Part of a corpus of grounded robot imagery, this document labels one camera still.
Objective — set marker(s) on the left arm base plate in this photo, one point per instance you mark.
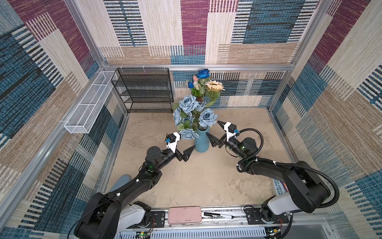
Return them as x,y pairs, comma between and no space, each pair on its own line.
155,219

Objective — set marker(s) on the cream artificial daisy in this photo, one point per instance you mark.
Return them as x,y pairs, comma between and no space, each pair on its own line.
214,89

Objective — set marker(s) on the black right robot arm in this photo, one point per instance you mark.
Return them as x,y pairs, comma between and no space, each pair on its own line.
307,188

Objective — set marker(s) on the black white marker pen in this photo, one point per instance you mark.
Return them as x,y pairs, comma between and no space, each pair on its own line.
217,216

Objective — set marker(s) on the light blue oval object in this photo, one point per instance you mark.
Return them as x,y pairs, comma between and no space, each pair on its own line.
124,179

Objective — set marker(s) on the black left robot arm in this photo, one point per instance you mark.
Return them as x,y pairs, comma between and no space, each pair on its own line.
102,217

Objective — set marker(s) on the pale blue-white artificial tulip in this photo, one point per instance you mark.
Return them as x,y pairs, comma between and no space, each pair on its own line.
197,86

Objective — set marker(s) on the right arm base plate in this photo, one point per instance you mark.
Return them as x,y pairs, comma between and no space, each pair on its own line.
259,216

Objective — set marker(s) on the teal ceramic vase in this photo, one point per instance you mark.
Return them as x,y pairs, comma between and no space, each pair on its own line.
202,142

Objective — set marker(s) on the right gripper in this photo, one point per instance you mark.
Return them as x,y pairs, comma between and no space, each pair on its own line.
222,141

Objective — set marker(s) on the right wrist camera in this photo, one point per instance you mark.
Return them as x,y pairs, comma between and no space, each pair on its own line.
231,131

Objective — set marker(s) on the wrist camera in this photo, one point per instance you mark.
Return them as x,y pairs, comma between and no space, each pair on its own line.
172,140
231,131

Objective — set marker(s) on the colourful paperback book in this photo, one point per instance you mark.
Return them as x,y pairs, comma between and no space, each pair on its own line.
280,187

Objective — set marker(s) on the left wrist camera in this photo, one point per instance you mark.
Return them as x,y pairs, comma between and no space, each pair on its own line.
172,140

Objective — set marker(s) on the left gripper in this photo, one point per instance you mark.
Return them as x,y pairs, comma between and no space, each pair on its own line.
184,156

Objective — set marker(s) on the dark blue artificial rose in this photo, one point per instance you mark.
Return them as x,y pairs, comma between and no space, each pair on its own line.
204,76

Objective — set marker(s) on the white mesh wall basket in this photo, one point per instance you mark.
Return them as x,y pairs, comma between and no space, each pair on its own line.
86,112

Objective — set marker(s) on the black wire shelf rack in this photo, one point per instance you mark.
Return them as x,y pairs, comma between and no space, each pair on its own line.
144,90

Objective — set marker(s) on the blue rose orange flower bouquet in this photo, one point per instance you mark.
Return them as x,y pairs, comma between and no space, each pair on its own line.
191,115

